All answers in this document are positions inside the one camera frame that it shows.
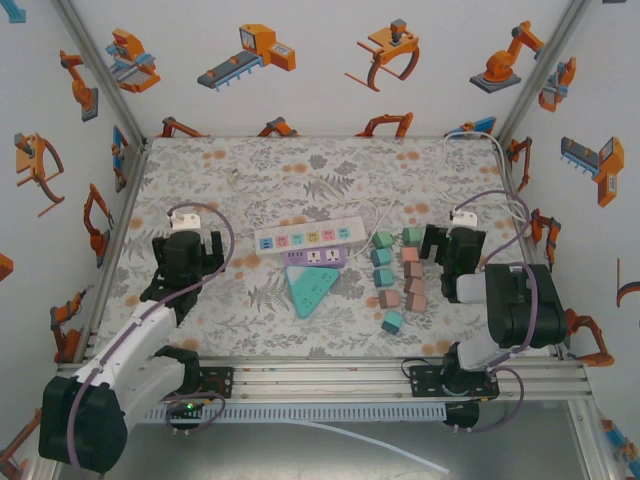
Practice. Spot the green cube plug adapter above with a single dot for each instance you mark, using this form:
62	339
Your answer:
412	235
382	239

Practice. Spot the teal cube plug adapter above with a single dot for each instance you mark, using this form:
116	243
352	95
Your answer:
392	321
381	258
383	277

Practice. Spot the long white power strip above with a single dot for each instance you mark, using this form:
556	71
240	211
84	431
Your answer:
350	223

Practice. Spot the teal triangular power strip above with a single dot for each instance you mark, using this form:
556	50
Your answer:
307	290

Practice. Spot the purple power strip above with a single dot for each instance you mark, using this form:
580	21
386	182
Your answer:
322	250

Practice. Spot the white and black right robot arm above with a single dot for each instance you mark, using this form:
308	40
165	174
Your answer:
525	310

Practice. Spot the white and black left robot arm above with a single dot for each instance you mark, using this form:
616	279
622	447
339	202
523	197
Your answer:
125	345

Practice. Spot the floral patterned table mat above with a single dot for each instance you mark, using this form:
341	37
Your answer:
280	330

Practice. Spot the aluminium table edge rails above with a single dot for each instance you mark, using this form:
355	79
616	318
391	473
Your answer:
320	385

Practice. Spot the white plastic tube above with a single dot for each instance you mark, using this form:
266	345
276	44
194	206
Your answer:
400	451

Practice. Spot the aluminium table side rail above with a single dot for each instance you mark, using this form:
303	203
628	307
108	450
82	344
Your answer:
510	175
131	190

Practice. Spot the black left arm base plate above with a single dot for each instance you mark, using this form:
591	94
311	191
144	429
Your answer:
220	382

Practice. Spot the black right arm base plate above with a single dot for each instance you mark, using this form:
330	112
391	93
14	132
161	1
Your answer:
425	382

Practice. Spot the aluminium frame post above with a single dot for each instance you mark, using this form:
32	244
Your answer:
105	75
542	75

